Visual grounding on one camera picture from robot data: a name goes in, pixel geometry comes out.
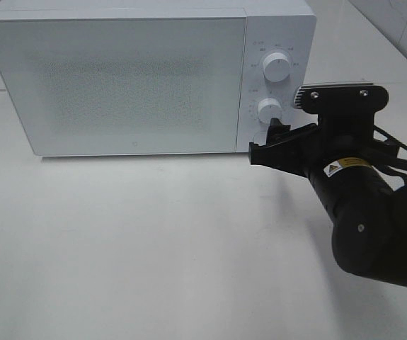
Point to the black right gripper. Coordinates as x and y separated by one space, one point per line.
334 136

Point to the round white door button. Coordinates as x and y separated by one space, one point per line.
260 138

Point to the white microwave knob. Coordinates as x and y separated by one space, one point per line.
276 66
269 108

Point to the white microwave door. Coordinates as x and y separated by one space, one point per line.
124 86

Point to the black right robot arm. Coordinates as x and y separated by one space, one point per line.
360 181

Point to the white microwave oven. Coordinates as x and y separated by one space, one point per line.
286 26

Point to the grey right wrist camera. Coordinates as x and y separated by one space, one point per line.
350 97

